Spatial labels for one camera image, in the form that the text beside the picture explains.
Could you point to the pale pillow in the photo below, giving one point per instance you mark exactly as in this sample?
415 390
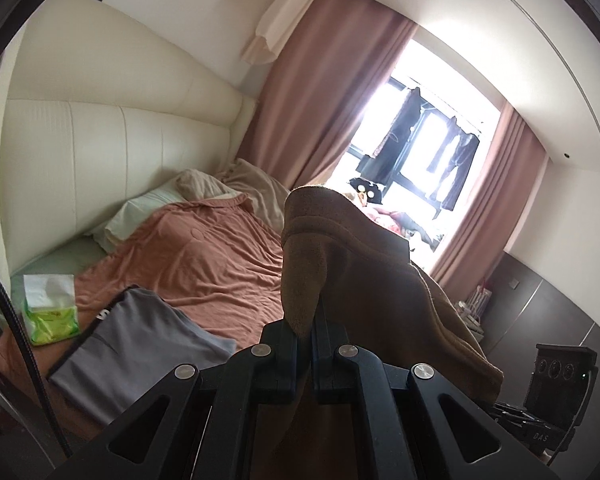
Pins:
140 210

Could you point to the black plush toy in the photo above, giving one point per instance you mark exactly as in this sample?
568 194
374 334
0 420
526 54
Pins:
367 190

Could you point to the white rack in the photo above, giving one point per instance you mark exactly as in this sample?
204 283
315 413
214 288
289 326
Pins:
477 302

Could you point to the cream padded headboard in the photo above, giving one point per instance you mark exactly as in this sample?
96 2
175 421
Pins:
130 135

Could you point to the white bedside table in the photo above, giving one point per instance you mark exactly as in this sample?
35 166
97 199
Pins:
472 325

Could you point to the pile of pink plush toys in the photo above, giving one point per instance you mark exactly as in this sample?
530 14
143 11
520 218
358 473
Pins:
395 220

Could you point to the hanging dark garment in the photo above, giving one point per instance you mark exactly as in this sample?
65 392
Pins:
400 135
457 160

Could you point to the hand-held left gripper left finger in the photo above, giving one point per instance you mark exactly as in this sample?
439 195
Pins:
285 355

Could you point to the window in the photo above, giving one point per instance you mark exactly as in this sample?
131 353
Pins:
430 75

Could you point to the brown printed t-shirt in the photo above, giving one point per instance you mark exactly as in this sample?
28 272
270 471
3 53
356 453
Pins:
360 270

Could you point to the pale green bed sheet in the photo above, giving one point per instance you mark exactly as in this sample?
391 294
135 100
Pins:
55 260

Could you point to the cream hanging cloth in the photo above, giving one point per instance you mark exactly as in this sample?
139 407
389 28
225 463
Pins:
290 15

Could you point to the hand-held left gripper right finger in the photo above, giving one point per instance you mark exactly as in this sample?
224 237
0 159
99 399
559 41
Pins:
330 360

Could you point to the folded grey clothes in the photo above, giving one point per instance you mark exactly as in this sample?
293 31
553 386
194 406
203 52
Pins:
145 340

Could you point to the rust brown blanket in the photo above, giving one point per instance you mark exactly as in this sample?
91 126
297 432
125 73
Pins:
205 260

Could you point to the green tissue pack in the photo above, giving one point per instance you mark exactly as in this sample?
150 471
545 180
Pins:
52 317

